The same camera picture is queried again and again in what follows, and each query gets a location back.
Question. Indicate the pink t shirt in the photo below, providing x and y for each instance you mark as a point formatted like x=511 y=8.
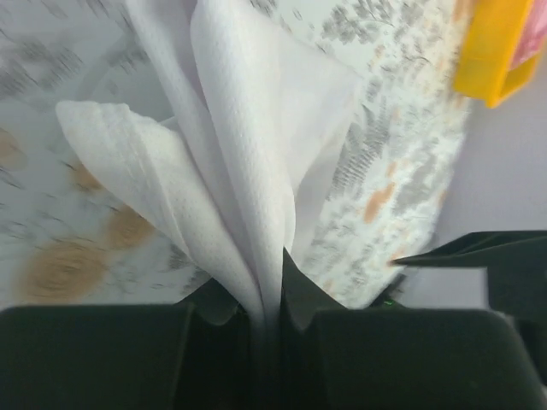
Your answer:
x=532 y=35

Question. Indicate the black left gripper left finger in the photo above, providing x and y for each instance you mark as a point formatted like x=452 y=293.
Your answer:
x=189 y=355

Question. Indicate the floral patterned table mat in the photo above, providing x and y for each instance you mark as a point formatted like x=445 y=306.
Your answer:
x=65 y=239

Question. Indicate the yellow plastic bin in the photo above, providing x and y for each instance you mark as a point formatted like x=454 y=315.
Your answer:
x=484 y=69

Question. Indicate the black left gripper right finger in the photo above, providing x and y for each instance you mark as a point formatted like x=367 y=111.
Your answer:
x=332 y=357

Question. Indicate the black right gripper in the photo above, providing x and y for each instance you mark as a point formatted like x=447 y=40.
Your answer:
x=515 y=263

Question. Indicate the white t shirt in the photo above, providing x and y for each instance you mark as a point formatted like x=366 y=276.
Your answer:
x=261 y=118

